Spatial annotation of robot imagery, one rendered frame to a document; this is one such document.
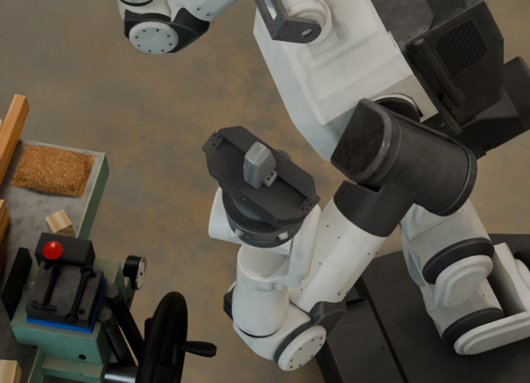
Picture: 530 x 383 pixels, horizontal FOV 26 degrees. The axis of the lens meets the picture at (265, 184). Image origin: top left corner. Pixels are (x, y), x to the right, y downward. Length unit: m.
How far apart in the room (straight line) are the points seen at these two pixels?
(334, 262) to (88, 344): 0.45
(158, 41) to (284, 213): 0.76
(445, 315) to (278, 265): 1.06
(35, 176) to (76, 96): 1.27
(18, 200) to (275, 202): 0.89
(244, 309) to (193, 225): 1.51
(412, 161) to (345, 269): 0.17
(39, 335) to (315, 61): 0.60
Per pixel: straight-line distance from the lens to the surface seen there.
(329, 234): 1.48
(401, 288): 2.67
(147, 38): 1.83
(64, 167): 1.94
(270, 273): 1.38
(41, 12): 3.42
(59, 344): 1.78
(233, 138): 1.14
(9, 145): 1.98
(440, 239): 2.10
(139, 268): 2.11
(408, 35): 1.50
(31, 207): 1.94
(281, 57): 1.57
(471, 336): 2.46
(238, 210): 1.20
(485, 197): 3.03
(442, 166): 1.45
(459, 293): 2.21
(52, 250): 1.74
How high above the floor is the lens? 2.51
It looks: 57 degrees down
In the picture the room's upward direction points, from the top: straight up
